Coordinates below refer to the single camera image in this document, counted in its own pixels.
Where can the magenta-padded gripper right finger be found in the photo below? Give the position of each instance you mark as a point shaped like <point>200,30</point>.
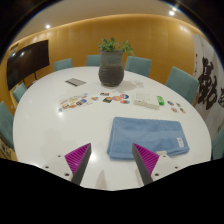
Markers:
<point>146,159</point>

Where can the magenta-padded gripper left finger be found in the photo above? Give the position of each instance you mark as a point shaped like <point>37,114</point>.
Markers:
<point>78,158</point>

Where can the blue towel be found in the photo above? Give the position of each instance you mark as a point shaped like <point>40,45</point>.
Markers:
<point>146,133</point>

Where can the small round sticker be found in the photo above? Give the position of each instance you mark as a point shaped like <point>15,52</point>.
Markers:
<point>170,103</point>
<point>174,109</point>
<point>178,104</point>
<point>183,110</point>

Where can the sticker sheet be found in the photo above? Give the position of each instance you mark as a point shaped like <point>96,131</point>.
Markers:
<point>71,101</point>

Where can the white flat box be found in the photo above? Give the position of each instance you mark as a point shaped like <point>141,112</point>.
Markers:
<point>146,100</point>

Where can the green small case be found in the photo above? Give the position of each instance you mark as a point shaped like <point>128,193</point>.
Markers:
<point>160,100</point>

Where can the round orange sticker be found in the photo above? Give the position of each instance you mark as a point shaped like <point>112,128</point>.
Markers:
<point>116,98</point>
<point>125,101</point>

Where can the small orange sticker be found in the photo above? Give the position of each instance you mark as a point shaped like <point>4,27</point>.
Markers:
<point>94,98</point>

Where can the dark square sticker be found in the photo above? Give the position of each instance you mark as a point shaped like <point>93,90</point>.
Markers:
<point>107,99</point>

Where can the round blue sticker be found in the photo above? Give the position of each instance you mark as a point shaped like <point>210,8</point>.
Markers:
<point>124,96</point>

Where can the small dark sticker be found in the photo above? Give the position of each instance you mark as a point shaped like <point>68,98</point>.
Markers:
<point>104,94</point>

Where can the potted plant in grey pot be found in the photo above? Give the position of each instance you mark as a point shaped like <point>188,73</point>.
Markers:
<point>111,71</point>

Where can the calligraphy folding screen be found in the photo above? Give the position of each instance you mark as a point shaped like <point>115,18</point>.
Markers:
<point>208,86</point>

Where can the black wall screen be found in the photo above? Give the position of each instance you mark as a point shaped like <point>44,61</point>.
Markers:
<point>26,61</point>

